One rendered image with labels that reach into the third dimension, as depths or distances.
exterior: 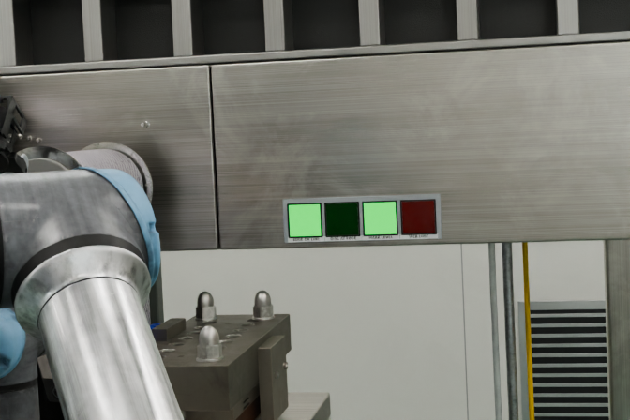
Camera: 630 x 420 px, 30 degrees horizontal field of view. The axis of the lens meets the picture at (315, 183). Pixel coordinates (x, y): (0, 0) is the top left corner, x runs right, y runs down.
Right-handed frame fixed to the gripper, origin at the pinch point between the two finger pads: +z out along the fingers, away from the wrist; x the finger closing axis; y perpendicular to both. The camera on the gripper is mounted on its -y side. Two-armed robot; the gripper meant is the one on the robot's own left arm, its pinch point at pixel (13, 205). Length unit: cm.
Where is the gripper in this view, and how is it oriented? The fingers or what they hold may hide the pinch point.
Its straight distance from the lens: 160.8
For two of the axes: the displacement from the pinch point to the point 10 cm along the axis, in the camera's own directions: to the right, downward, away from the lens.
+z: 1.7, 6.0, 7.9
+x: -9.8, 0.3, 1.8
